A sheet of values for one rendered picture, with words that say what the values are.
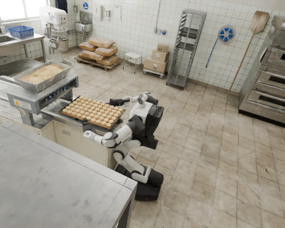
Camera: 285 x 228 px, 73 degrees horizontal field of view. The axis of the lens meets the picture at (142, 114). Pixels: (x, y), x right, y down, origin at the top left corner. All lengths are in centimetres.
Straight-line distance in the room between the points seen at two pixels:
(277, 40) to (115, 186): 427
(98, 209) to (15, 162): 26
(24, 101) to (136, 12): 447
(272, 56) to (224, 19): 155
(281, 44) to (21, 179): 445
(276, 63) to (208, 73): 179
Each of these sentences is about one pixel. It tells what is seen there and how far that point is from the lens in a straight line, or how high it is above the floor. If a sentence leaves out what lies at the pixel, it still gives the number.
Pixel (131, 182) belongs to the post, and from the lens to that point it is 54.
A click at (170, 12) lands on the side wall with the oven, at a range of 566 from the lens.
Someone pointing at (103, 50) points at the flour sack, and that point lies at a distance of 563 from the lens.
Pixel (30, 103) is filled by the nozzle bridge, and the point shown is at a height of 114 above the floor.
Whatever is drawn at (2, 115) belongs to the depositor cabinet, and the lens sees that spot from 261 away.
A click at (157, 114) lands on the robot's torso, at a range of 184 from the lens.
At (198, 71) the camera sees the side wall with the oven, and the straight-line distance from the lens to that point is 576.
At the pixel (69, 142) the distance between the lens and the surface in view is 247.
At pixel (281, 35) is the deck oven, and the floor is 176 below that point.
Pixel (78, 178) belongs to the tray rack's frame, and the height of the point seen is 182.
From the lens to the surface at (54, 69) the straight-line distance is 242.
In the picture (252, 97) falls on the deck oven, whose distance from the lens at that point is 483.
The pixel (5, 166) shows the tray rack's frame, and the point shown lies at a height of 182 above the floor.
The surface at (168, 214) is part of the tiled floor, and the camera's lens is 264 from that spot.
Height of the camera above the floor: 226
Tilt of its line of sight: 35 degrees down
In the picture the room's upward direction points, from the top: 9 degrees clockwise
